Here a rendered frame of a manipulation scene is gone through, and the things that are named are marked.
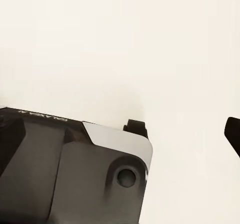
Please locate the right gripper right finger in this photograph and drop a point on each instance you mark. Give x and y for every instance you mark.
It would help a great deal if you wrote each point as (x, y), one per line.
(232, 133)

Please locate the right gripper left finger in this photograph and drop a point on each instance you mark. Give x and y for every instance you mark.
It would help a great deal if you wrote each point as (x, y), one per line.
(12, 133)

